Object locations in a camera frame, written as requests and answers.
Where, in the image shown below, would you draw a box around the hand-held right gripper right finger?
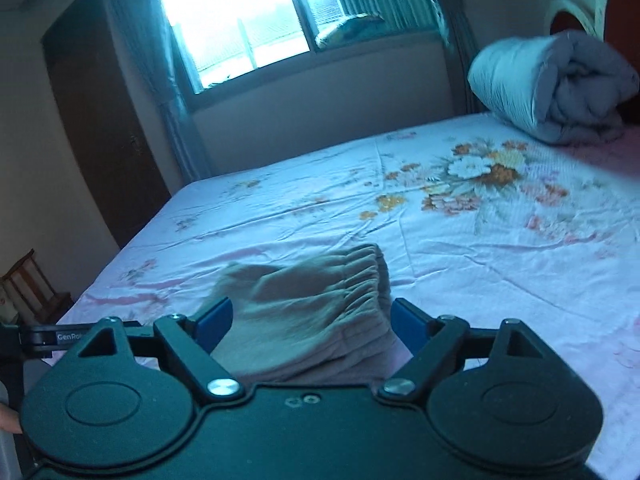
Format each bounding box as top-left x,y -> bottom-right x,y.
377,297 -> 547,404

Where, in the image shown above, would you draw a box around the rolled grey quilt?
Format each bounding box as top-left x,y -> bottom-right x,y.
467,30 -> 640,146

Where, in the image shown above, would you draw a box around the window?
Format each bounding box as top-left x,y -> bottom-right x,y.
152,0 -> 447,95

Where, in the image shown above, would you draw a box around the person's left hand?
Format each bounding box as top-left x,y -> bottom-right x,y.
0,405 -> 24,434

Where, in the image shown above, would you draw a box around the brown wooden door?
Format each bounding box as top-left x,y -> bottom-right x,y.
42,0 -> 174,249

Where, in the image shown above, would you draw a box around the floral bed sheet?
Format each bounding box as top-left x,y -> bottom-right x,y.
42,112 -> 640,480

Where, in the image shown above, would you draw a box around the patterned cushion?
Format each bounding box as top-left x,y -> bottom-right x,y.
315,12 -> 387,49

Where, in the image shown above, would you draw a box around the grey curtain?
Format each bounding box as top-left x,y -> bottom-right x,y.
97,0 -> 212,182
415,0 -> 490,117

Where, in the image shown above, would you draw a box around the wooden chair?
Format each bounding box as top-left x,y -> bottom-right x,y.
0,248 -> 74,327

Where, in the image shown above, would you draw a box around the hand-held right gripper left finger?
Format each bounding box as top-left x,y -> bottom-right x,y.
75,297 -> 247,404

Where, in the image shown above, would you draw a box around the brown headboard with white trim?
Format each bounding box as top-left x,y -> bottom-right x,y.
544,0 -> 640,128

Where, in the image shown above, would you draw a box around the grey pants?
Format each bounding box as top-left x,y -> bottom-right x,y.
199,244 -> 417,391

